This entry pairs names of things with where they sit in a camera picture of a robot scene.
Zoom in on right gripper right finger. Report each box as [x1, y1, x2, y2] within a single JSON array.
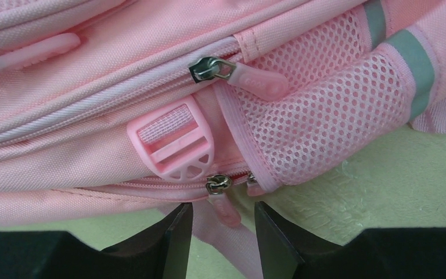
[[254, 201, 446, 278]]

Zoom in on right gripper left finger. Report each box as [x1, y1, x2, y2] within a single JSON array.
[[0, 203, 193, 278]]

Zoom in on pink student backpack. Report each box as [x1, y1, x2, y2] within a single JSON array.
[[0, 1, 446, 278]]

